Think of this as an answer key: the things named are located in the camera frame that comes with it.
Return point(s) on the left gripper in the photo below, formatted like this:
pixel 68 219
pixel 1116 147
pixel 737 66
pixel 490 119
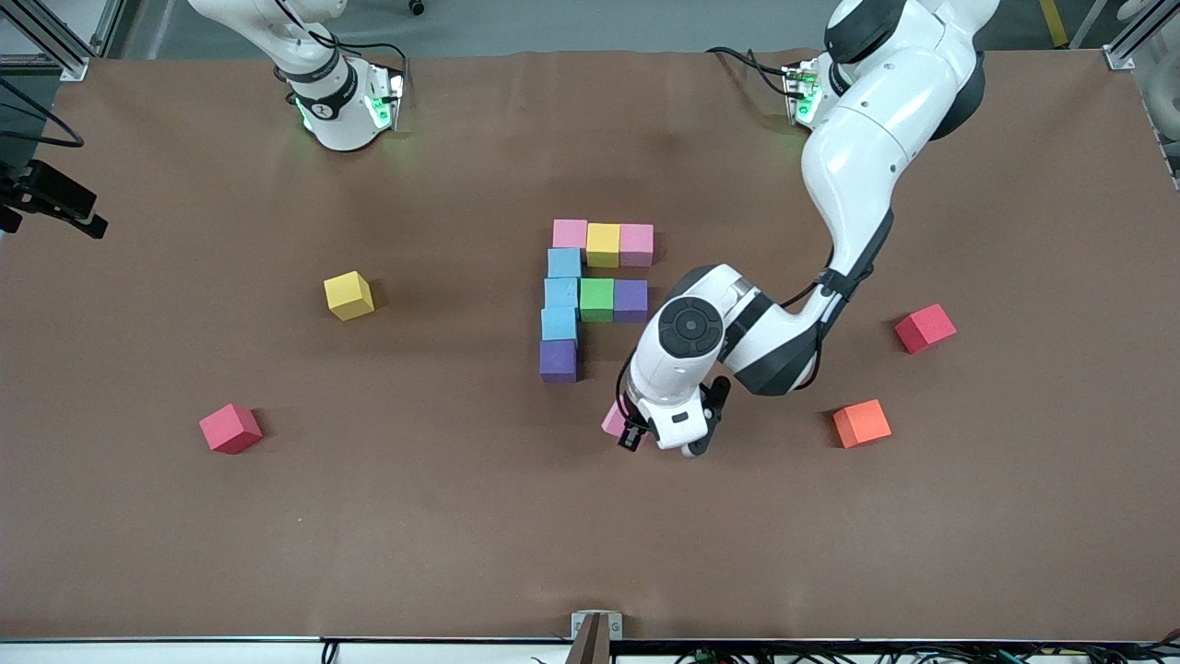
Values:
pixel 631 434

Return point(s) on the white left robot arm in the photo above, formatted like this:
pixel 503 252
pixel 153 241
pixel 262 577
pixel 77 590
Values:
pixel 690 327

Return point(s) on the green foam cube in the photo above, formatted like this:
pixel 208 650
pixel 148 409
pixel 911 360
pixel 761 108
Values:
pixel 596 300

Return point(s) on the yellow floor tape strip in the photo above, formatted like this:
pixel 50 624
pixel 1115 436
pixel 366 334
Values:
pixel 1051 18

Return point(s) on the brown table mat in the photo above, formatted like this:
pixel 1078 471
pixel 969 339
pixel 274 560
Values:
pixel 590 535

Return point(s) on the pink foam cube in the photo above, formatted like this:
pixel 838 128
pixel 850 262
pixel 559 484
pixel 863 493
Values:
pixel 636 245
pixel 570 234
pixel 614 420

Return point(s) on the purple foam cube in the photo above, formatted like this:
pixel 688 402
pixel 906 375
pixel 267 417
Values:
pixel 631 301
pixel 558 361

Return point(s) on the orange foam cube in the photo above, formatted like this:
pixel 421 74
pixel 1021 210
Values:
pixel 863 424

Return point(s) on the blue foam cube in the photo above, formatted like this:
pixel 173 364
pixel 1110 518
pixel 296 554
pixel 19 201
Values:
pixel 561 293
pixel 559 325
pixel 564 264

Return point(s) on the yellow foam cube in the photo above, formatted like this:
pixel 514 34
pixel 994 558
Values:
pixel 604 245
pixel 348 297

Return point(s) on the silver metal bracket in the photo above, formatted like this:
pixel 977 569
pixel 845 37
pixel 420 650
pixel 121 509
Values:
pixel 616 629

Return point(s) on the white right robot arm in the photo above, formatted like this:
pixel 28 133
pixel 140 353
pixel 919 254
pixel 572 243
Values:
pixel 323 111

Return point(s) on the aluminium frame profile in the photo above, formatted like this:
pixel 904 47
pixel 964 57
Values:
pixel 1120 57
pixel 74 69
pixel 109 28

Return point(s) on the white table edge rail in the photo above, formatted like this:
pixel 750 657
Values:
pixel 184 653

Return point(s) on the red foam cube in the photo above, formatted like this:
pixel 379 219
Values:
pixel 926 329
pixel 230 430

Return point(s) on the base connector box green light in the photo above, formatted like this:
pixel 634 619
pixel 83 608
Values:
pixel 802 92
pixel 385 101

